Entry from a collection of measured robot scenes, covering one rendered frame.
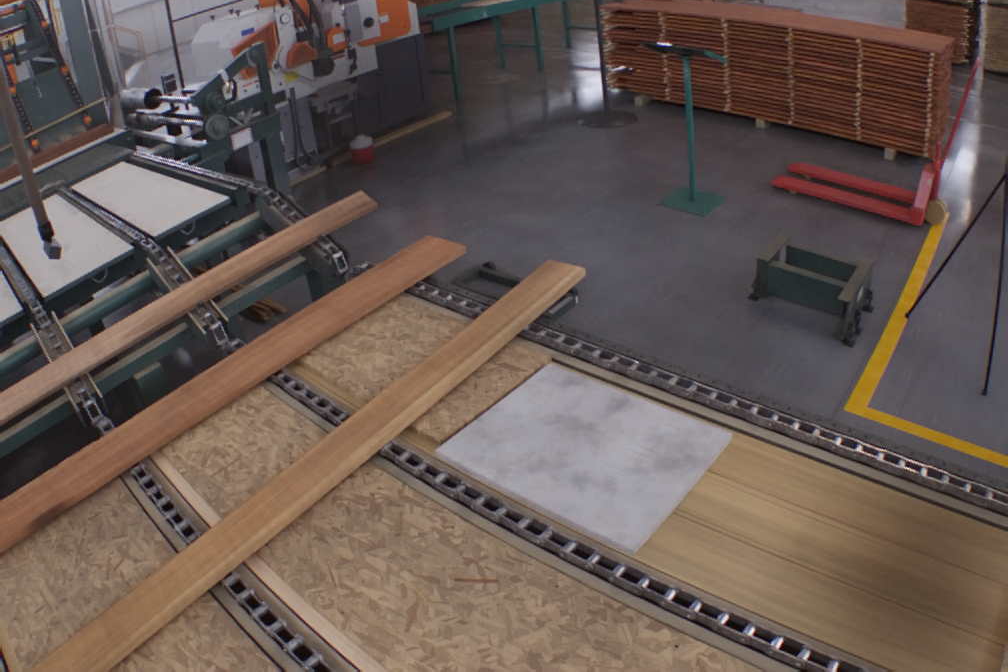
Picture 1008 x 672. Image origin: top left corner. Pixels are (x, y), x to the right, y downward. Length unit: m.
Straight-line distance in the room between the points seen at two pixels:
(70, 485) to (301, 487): 0.79
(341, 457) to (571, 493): 0.58
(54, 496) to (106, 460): 0.21
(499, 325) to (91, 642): 1.55
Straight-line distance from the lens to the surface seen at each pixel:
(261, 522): 1.78
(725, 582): 1.58
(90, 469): 2.23
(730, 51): 7.02
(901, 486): 1.85
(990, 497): 1.87
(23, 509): 2.26
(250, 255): 2.96
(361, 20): 7.11
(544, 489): 1.75
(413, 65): 7.84
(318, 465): 1.88
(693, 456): 1.82
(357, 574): 1.65
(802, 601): 1.57
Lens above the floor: 2.07
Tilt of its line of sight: 30 degrees down
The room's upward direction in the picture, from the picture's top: 7 degrees counter-clockwise
